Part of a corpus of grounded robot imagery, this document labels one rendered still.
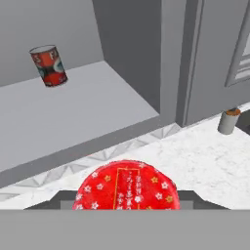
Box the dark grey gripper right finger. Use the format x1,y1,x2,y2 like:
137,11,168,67
176,189,229,211

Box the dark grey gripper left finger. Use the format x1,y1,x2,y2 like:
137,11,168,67
23,189,81,211

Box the red round yogurt cup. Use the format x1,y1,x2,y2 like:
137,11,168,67
71,158,181,211

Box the grey open cabinet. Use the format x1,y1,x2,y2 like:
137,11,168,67
0,0,188,189

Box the grey panelled cabinet door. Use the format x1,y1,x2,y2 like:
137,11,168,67
175,0,250,128

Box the grey shaker with orange lid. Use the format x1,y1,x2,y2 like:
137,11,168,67
217,107,242,136

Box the dark grey block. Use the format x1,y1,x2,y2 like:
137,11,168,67
235,109,250,137

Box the red printed tin can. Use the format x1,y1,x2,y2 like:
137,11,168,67
28,44,69,88

